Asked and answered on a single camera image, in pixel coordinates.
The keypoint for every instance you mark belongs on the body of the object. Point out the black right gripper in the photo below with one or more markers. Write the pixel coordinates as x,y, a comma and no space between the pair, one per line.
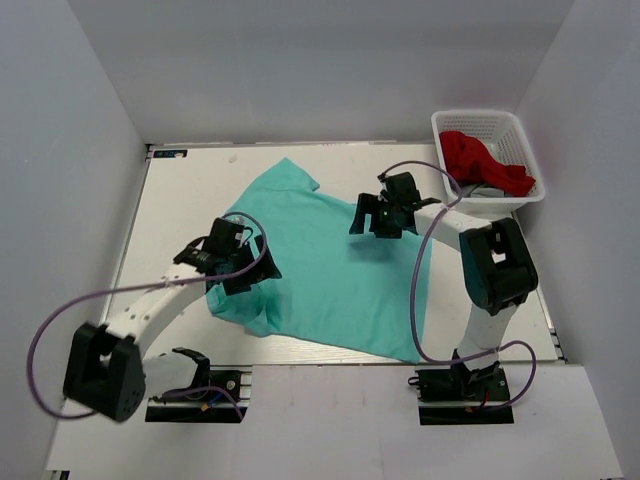
366,204

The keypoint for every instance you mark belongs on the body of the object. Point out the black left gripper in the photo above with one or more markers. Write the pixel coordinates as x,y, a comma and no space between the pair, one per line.
266,269

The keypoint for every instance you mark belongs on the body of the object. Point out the teal t shirt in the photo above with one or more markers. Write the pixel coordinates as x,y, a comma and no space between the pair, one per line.
336,289

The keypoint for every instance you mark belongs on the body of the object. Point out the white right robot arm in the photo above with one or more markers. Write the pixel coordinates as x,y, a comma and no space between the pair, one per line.
498,272

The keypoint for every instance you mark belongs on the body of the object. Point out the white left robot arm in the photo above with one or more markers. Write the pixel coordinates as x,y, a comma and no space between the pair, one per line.
109,370

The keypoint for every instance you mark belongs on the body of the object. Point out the grey t shirt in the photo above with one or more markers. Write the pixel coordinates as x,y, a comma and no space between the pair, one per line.
483,190

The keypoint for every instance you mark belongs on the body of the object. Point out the red t shirt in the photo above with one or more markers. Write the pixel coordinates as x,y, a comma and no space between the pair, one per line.
468,161

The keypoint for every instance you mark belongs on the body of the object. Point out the blue corner label sticker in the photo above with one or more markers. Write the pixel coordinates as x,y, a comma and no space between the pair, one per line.
170,154

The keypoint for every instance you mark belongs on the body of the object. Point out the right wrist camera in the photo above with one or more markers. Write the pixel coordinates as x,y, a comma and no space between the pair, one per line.
400,188

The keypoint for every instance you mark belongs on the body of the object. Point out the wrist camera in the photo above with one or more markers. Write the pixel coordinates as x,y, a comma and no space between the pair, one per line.
225,237
400,188

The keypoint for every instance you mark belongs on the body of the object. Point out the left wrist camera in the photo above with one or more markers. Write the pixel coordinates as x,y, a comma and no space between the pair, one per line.
225,237

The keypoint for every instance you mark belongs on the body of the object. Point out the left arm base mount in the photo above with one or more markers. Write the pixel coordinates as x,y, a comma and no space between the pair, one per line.
223,397

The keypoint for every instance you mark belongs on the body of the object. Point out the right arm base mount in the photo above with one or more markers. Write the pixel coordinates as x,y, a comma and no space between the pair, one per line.
445,400

